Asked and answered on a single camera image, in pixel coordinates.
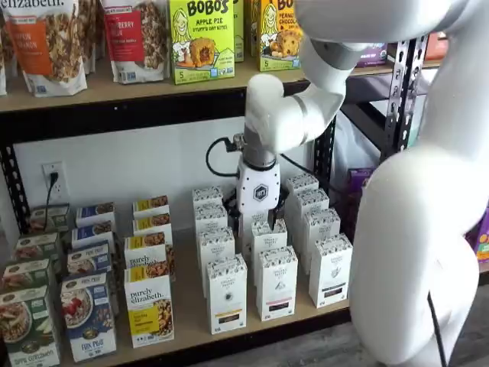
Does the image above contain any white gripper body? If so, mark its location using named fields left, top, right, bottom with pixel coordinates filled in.
left=235, top=155, right=283, bottom=215

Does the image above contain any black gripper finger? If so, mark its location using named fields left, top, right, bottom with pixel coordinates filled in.
left=224, top=189, right=244, bottom=240
left=266, top=186, right=287, bottom=232

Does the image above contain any white tea box yellow strip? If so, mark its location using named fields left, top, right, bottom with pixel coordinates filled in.
left=206, top=255, right=248, bottom=336

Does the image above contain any white tea box pink strip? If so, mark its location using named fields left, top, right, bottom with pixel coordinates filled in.
left=256, top=246, right=299, bottom=321

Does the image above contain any white tea box black strip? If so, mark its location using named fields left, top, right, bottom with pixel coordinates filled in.
left=309, top=233, right=353, bottom=309

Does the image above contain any white yellow granola box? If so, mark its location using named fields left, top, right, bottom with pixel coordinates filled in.
left=132, top=195, right=170, bottom=219
left=124, top=233, right=176, bottom=277
left=132, top=213, right=173, bottom=245
left=124, top=266, right=176, bottom=349

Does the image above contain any blue oatmeal box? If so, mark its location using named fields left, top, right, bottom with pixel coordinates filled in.
left=75, top=201, right=116, bottom=229
left=66, top=240, right=114, bottom=278
left=71, top=220, right=115, bottom=249
left=60, top=272, right=118, bottom=363

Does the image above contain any yellow Bobo's peanut butter box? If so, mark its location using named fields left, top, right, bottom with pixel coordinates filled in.
left=259, top=0, right=308, bottom=73
left=248, top=0, right=263, bottom=58

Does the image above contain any green Bobo's apple pie box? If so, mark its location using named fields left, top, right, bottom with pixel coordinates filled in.
left=232, top=0, right=245, bottom=63
left=169, top=0, right=237, bottom=86

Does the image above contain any purple Zbar snack box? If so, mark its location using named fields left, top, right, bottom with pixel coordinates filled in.
left=354, top=41, right=389, bottom=69

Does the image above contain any green oatmeal box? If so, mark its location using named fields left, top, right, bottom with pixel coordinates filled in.
left=0, top=258, right=53, bottom=295
left=29, top=203, right=72, bottom=235
left=0, top=285, right=61, bottom=367
left=14, top=232, right=62, bottom=265

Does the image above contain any yellow green snack box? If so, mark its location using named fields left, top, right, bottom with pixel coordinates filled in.
left=475, top=231, right=489, bottom=265

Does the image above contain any orange snack bar box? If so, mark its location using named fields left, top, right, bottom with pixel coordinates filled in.
left=424, top=32, right=448, bottom=61

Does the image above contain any black metal shelving rack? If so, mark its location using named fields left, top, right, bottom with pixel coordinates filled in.
left=0, top=34, right=431, bottom=367

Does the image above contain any granola bag red label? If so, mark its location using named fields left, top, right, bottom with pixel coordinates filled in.
left=101, top=0, right=172, bottom=85

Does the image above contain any granola bag orange label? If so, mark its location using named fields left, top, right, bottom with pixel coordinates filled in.
left=0, top=0, right=89, bottom=97

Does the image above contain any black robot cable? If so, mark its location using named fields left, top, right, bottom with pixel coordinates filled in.
left=206, top=136, right=448, bottom=367

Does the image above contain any white wall outlet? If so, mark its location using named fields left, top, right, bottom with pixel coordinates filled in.
left=41, top=162, right=68, bottom=203

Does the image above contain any black plug with cord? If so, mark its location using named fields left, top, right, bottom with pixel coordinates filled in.
left=45, top=171, right=61, bottom=222

